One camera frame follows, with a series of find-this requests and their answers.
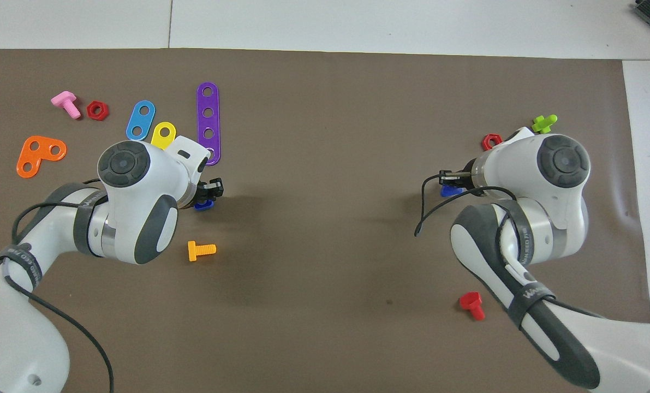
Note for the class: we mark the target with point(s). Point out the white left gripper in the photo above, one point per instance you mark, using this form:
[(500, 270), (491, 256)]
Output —
[(194, 150)]

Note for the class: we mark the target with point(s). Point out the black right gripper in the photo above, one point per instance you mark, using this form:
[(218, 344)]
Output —
[(466, 180)]

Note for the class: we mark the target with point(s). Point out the blue triangle-head plastic screw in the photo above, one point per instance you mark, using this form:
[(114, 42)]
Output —
[(449, 192)]

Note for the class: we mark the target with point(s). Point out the blue square plastic nut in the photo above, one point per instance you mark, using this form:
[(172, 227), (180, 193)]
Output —
[(204, 206)]

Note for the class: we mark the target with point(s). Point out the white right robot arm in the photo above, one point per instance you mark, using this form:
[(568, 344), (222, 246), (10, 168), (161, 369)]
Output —
[(554, 218)]

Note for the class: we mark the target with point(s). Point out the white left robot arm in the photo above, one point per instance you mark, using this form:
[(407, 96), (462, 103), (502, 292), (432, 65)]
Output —
[(133, 218)]

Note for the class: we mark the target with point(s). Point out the red hexagonal plastic nut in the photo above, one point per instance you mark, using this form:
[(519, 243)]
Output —
[(485, 143), (91, 110)]

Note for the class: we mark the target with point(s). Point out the orange plastic screw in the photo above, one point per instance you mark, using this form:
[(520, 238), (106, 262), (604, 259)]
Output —
[(192, 251)]

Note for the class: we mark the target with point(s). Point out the lime cross-head plastic screw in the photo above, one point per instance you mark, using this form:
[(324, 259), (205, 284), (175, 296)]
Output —
[(543, 124)]

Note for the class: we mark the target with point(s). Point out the red plastic screw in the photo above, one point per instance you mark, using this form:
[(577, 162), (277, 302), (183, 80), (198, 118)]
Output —
[(471, 300)]

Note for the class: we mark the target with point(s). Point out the pink plastic screw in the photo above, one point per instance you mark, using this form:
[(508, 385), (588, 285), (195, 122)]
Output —
[(65, 102)]

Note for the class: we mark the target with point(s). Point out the purple four-hole plastic strip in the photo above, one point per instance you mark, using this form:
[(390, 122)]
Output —
[(208, 123)]

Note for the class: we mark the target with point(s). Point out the yellow three-hole plastic strip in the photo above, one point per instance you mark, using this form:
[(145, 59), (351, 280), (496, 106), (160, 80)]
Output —
[(155, 139)]

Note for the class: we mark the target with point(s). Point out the blue two-hole plastic strip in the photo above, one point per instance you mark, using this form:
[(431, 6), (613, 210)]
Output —
[(141, 120)]

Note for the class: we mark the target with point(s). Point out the brown table mat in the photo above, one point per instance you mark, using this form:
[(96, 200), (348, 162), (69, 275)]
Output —
[(324, 245)]

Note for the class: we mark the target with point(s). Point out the orange angled three-hole plate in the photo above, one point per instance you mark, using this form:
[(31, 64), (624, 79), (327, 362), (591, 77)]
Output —
[(43, 155)]

